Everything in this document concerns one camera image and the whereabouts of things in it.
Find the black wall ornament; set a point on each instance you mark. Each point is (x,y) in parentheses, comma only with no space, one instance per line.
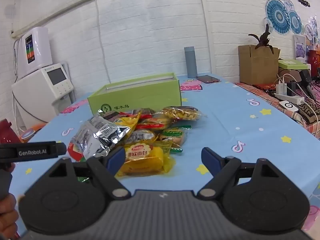
(303,1)

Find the yellow bread packet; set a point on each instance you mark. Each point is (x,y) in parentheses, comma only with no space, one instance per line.
(146,161)

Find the smartphone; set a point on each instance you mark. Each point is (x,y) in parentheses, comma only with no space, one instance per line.
(208,79)

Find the large blue paper fan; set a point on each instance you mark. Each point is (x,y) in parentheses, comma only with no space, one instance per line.
(277,15)

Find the black charger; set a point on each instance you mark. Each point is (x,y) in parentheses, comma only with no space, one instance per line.
(291,88)

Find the green edged cookie packet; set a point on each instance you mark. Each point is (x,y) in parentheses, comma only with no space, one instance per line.
(173,137)

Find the blue printed tablecloth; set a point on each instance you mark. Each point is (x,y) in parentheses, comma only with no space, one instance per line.
(225,120)

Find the white machine with screen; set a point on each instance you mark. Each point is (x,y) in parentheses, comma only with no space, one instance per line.
(42,92)

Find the white power strip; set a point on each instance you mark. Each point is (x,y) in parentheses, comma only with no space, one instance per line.
(290,98)

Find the green cardboard box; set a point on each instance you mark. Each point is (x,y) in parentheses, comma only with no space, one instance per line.
(140,92)

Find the patterned pink cloth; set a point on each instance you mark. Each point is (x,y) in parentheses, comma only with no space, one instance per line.
(307,120)

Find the photo picture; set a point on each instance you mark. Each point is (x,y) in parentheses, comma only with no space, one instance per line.
(299,47)

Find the clear peanut snack packet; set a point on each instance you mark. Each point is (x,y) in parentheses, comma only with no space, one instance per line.
(183,113)

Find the red kettle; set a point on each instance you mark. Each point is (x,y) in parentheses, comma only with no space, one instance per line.
(313,58)

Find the dark red object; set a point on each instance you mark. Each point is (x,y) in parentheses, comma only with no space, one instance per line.
(7,132)

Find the white charger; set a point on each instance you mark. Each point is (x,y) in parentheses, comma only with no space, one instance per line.
(282,89)

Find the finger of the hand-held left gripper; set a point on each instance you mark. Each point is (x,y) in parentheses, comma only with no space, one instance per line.
(61,149)

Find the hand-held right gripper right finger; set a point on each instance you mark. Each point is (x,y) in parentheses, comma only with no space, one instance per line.
(209,158)

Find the silver foil snack packet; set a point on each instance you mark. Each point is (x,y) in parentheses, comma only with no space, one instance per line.
(97,137)

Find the dark purple plant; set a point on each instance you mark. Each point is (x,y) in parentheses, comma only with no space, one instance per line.
(262,38)

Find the white round device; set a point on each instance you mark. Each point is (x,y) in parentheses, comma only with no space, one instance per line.
(288,105)

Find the red edged snack packet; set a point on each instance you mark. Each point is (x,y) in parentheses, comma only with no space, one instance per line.
(156,117)
(153,125)

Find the white water purifier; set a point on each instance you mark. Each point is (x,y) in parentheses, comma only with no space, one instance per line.
(36,48)

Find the person's left hand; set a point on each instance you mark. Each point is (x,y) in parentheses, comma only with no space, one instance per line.
(7,215)

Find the brown cardboard box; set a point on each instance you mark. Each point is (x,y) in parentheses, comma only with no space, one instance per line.
(257,67)

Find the yellow edged snack packet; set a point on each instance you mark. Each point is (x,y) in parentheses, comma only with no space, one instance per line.
(128,122)

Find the flat green box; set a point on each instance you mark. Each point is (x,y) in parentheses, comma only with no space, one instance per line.
(293,64)

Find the clear round cake packet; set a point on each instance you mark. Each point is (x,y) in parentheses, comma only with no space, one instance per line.
(142,137)

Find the small blue paper fan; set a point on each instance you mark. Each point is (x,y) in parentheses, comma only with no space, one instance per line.
(296,22)

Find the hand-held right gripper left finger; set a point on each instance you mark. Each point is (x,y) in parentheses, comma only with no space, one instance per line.
(117,158)

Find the grey blue thermos bottle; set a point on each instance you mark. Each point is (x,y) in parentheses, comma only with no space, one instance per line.
(190,62)

